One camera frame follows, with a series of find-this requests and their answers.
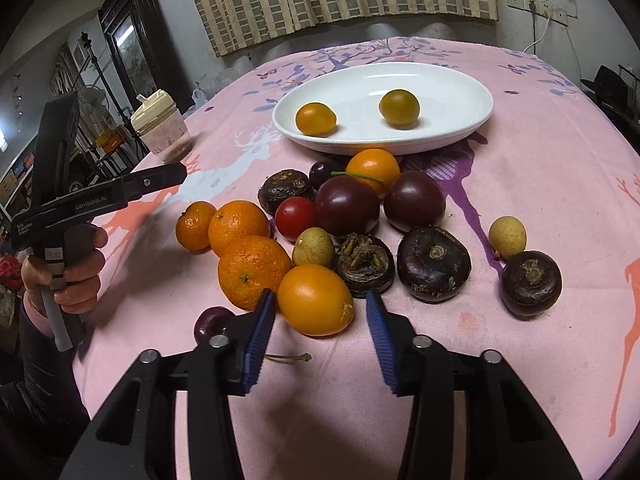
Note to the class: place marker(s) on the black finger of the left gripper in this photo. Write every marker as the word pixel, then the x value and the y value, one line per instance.
pixel 154 179

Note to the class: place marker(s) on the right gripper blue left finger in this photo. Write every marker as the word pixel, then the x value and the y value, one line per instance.
pixel 257 341

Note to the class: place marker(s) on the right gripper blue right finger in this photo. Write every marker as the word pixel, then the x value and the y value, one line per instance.
pixel 380 328

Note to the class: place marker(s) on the large orange kumquat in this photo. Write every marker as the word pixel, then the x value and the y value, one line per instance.
pixel 315 301

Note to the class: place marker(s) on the small mandarin orange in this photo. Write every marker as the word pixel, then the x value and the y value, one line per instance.
pixel 192 226

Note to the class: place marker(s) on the person's left hand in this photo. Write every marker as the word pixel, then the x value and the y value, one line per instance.
pixel 82 280

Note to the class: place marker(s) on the dark cherry near gripper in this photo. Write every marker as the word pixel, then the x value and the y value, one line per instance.
pixel 213 321

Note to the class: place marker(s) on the large mandarin orange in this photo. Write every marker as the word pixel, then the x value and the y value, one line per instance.
pixel 248 267

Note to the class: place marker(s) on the plastic jar beige lid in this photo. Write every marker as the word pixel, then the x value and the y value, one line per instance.
pixel 161 127

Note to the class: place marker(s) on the large water chestnut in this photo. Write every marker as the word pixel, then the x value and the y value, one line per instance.
pixel 432 264

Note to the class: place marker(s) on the yellow longan centre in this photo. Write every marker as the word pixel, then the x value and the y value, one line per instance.
pixel 314 246

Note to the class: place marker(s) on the yellow longan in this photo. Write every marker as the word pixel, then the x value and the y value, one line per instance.
pixel 507 236
pixel 314 246

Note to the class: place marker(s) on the medium mandarin orange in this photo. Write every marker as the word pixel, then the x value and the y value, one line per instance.
pixel 234 220

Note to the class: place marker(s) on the red cherry tomato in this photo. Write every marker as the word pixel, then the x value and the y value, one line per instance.
pixel 294 216

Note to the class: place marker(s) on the dark purple plum left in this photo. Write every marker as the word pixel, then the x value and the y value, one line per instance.
pixel 344 206

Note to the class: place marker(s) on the dark purple plum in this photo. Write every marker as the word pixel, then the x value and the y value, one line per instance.
pixel 415 200
pixel 344 206

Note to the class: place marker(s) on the dark purple plum right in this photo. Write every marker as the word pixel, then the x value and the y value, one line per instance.
pixel 415 200

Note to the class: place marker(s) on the yellow longan right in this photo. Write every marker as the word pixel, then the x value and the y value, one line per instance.
pixel 507 236

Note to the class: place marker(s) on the orange fruit behind plums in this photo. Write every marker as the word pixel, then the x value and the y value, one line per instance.
pixel 375 167

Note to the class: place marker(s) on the dark cherry with stem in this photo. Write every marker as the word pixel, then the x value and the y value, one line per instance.
pixel 326 169

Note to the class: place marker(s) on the pink printed tablecloth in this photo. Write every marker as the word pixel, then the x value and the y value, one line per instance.
pixel 558 394

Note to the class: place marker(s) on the dark framed mirror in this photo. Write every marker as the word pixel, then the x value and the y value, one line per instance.
pixel 143 53

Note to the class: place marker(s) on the orange yellow fruit on plate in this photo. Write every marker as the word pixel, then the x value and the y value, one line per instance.
pixel 315 119

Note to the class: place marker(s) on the greenish yellow fruit on plate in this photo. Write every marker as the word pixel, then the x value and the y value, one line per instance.
pixel 400 108

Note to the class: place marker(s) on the white oval plate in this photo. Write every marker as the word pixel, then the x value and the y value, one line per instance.
pixel 452 106

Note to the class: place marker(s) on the white wall power strip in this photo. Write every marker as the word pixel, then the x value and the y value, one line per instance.
pixel 545 8

